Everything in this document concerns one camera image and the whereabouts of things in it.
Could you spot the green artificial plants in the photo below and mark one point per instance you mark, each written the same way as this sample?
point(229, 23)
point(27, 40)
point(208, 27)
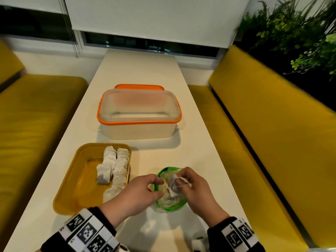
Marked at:
point(288, 31)

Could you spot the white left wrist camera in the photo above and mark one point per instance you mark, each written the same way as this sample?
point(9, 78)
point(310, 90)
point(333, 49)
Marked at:
point(123, 248)

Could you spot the orange container lid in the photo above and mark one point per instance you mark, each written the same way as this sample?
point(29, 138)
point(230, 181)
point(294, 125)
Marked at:
point(139, 86)

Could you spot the person's left hand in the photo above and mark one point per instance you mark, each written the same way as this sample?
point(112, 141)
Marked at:
point(134, 199)

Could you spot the person's right hand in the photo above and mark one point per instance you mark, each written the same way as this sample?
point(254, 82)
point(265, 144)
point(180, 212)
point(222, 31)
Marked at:
point(202, 199)

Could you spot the white teabag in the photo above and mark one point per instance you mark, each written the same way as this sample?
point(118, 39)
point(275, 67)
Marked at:
point(173, 185)

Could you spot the translucent yellow tray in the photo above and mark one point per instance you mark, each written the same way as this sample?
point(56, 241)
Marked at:
point(78, 186)

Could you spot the dark window pane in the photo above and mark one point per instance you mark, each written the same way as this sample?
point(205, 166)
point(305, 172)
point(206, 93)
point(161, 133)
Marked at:
point(34, 26)
point(147, 45)

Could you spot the clear container orange rim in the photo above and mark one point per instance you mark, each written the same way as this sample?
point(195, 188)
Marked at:
point(139, 132)

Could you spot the black right wrist marker band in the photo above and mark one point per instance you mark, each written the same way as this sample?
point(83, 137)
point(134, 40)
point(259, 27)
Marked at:
point(236, 238)

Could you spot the white roller blind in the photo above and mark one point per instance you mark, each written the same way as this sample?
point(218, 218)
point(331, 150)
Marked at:
point(157, 18)
point(256, 2)
point(29, 3)

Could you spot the black left wrist marker band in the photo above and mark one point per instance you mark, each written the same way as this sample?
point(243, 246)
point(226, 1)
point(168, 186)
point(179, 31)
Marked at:
point(84, 230)

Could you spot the group of white tea bags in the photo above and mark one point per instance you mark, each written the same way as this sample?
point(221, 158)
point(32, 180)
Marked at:
point(120, 165)

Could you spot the black wrist marker band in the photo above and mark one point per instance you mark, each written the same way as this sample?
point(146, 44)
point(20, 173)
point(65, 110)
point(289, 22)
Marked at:
point(84, 230)
point(236, 238)

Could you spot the clear plastic bag green zip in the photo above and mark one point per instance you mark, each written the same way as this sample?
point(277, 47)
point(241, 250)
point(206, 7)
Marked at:
point(170, 207)

